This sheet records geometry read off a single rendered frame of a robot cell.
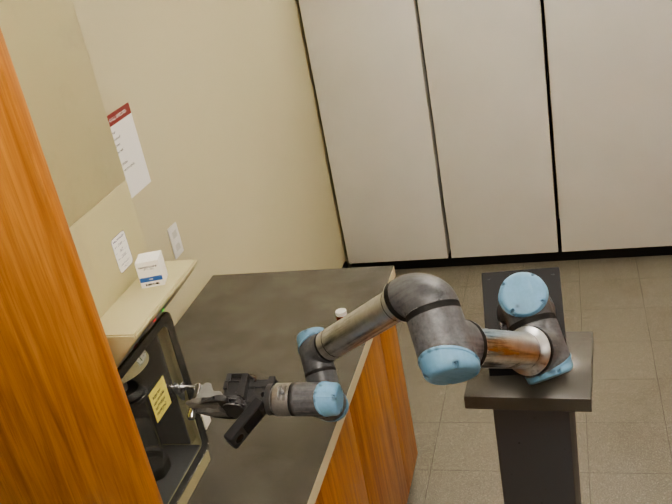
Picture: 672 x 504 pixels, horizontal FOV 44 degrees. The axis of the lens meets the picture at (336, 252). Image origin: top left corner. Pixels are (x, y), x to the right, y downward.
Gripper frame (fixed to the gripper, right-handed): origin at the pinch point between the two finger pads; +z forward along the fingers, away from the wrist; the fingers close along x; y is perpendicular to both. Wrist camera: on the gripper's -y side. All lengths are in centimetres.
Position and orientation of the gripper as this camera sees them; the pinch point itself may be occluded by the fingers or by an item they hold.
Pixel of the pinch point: (192, 408)
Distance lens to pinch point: 199.6
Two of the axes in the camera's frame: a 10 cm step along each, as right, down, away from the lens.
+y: 1.2, -8.0, 5.8
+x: -2.6, -5.9, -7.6
